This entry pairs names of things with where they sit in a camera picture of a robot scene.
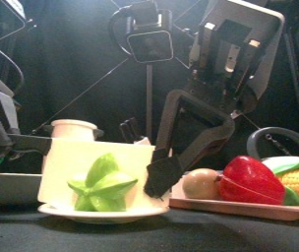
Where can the green toy starfruit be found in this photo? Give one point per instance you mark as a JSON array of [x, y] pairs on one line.
[[104, 187]]

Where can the thin metal pole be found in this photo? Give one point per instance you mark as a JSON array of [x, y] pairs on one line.
[[148, 98]]

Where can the small black pronged object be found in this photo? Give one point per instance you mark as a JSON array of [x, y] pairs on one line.
[[129, 131]]

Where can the beige toy onion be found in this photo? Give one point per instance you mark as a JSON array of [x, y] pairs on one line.
[[200, 183]]

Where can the red toy bell pepper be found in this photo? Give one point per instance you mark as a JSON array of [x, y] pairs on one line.
[[248, 180]]

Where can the white cylindrical cup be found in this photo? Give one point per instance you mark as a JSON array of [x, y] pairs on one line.
[[73, 129]]

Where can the grey tray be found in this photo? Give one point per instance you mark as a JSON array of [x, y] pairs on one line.
[[8, 188]]

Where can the white round toy food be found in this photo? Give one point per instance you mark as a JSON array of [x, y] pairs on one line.
[[283, 160]]

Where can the pink plastic tray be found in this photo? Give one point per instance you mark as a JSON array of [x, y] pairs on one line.
[[243, 208]]

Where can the small white plate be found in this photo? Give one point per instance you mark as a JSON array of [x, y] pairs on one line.
[[104, 216]]

